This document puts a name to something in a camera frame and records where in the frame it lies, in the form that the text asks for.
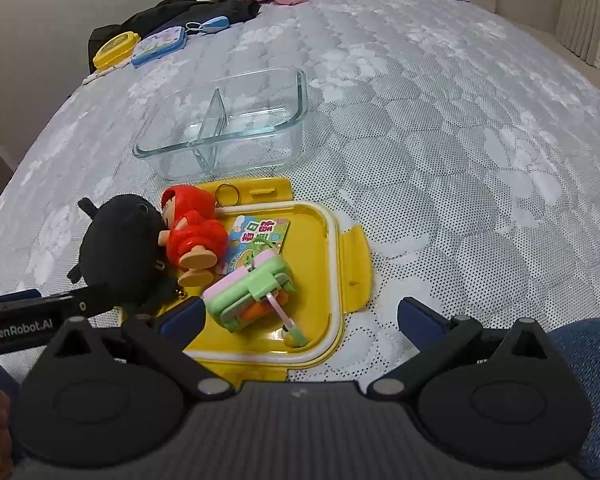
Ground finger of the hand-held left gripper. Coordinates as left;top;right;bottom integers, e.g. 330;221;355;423
0;288;43;307
60;282;127;317

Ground yellow container lid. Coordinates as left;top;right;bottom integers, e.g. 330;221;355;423
155;176;373;370

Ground black plush toy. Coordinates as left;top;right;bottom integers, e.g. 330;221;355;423
67;193;181;311

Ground blue oval keychain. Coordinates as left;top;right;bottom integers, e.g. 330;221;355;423
185;16;229;36

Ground white lace cloth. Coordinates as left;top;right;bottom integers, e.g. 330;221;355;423
82;62;131;86

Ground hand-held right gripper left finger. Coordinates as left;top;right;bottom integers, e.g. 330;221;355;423
40;296;236;401

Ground colourful printed card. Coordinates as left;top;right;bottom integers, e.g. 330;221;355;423
225;215;292;273

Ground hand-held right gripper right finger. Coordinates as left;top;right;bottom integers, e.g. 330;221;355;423
365;296;563;401

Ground divided glass container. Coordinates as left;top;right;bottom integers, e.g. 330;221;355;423
132;67;308;181

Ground beige curtain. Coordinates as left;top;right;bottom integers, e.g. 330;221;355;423
495;0;600;68

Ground green and pink toy keychain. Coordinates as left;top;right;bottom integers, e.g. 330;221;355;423
201;240;313;348

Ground small yellow box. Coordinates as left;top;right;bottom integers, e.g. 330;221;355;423
92;31;141;72

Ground red hooded doll keychain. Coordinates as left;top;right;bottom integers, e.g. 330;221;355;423
159;183;241;287

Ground person's blue jeans leg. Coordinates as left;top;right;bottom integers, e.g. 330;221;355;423
547;319;600;480

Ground blue-edged printed tin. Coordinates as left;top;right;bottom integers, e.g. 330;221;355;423
131;26;187;68

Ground black cloth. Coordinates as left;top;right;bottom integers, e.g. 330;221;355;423
88;0;261;73

